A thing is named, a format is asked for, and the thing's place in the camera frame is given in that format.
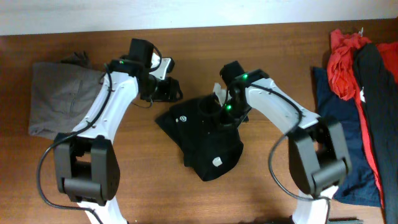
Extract black t-shirt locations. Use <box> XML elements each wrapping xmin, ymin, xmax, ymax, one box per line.
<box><xmin>155</xmin><ymin>96</ymin><xmax>244</xmax><ymax>182</ymax></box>

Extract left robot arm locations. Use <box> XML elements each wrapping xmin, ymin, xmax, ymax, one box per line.
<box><xmin>49</xmin><ymin>39</ymin><xmax>183</xmax><ymax>223</ymax></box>

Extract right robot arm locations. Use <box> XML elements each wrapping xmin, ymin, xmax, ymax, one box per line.
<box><xmin>219</xmin><ymin>61</ymin><xmax>352</xmax><ymax>223</ymax></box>

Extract grey folded shorts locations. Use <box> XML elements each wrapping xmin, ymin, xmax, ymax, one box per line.
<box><xmin>28</xmin><ymin>52</ymin><xmax>104</xmax><ymax>139</ymax></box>

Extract red mesh garment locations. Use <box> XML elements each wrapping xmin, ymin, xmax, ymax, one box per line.
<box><xmin>326</xmin><ymin>29</ymin><xmax>397</xmax><ymax>208</ymax></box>

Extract navy blue garment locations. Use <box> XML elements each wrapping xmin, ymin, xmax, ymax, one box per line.
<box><xmin>312</xmin><ymin>67</ymin><xmax>381</xmax><ymax>207</ymax></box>

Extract black garment in pile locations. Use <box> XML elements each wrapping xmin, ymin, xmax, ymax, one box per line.
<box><xmin>353</xmin><ymin>44</ymin><xmax>397</xmax><ymax>224</ymax></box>

